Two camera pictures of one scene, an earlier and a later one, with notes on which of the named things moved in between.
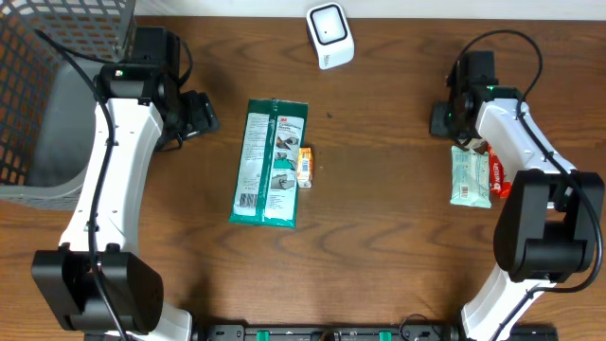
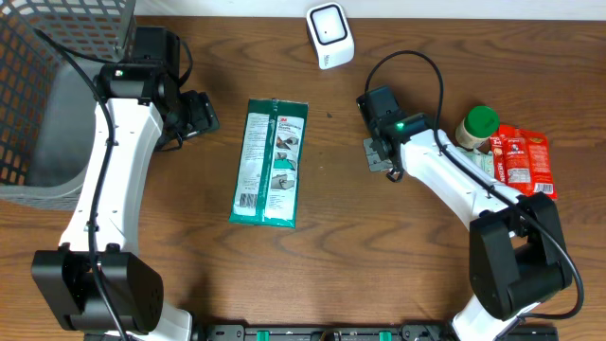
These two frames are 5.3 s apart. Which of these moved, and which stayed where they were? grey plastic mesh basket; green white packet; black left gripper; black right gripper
Moved: black right gripper
Stayed: black left gripper; green white packet; grey plastic mesh basket
